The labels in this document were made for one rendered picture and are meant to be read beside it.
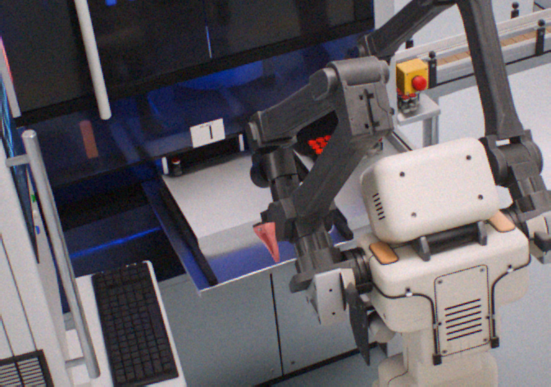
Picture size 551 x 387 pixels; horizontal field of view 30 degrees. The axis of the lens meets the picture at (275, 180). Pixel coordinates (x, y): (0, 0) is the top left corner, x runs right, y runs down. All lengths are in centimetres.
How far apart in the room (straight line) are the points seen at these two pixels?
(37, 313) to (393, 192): 73
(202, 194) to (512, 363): 124
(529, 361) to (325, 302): 162
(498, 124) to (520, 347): 151
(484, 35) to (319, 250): 54
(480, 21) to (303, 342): 142
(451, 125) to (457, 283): 264
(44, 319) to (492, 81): 98
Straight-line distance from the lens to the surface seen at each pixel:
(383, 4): 264
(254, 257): 240
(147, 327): 235
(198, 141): 260
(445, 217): 179
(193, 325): 295
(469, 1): 205
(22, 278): 199
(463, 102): 459
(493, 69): 204
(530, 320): 351
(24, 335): 208
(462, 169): 181
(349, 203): 253
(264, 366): 315
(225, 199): 259
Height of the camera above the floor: 241
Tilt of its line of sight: 35 degrees down
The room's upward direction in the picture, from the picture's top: 6 degrees counter-clockwise
